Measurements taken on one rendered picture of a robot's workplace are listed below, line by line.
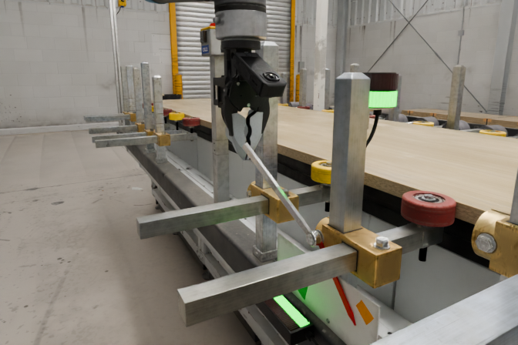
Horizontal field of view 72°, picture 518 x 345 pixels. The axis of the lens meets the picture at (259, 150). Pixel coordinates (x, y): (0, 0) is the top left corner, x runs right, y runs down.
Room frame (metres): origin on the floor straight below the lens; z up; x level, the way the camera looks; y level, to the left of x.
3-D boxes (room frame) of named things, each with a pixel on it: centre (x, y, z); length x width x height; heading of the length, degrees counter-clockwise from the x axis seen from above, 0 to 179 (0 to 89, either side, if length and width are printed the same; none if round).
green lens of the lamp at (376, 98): (0.54, -0.18, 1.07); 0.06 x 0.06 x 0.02
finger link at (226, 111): (0.63, 0.04, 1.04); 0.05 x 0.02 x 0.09; 118
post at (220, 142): (0.97, 0.11, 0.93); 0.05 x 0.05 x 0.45; 28
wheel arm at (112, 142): (1.56, 0.49, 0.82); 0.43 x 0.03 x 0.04; 118
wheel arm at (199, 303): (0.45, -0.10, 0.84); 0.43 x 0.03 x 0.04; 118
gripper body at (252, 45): (0.66, 0.04, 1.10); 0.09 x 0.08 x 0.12; 28
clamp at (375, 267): (0.50, -0.15, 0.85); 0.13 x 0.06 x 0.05; 28
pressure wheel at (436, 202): (0.55, -0.28, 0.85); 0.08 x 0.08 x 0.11
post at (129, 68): (2.28, 0.81, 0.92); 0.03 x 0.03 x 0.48; 28
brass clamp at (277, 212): (0.72, -0.03, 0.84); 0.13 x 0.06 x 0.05; 28
